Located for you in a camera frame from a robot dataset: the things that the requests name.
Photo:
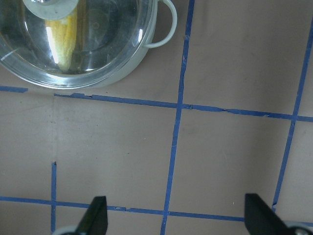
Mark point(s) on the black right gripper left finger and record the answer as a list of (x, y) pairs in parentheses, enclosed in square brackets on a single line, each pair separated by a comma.
[(95, 219)]

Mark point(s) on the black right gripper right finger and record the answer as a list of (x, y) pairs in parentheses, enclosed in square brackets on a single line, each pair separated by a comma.
[(261, 220)]

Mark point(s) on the glass pot lid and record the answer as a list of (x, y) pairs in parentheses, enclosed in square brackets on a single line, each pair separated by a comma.
[(73, 36)]

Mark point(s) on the yellow corn cob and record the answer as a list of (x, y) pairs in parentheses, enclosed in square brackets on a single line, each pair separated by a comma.
[(61, 35)]

